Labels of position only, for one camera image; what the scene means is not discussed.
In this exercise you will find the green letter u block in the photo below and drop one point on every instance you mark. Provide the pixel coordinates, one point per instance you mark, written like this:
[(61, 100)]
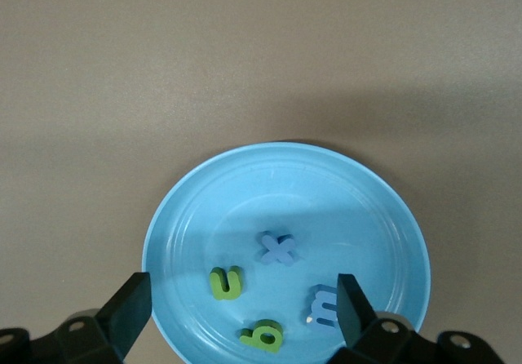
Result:
[(218, 286)]

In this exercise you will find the brown table mat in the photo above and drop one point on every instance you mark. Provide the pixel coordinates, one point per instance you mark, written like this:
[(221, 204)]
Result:
[(122, 54)]

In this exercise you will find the blue plate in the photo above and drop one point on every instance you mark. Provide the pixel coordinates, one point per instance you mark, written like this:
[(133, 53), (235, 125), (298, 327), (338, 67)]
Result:
[(285, 192)]

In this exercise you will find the green lowercase b block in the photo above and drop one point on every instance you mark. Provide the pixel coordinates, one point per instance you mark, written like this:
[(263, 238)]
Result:
[(250, 336)]

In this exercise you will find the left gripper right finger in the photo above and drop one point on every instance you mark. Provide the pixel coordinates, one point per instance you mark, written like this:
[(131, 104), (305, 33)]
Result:
[(352, 307)]

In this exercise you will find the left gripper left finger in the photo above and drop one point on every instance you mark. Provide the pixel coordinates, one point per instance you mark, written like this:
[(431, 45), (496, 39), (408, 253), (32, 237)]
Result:
[(130, 307)]

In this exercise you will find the blue letter m block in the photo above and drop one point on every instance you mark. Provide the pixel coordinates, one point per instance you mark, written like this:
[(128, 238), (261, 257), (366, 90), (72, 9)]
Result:
[(320, 296)]

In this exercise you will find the blue letter x block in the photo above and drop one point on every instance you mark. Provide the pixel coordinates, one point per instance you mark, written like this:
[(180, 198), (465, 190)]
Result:
[(276, 249)]

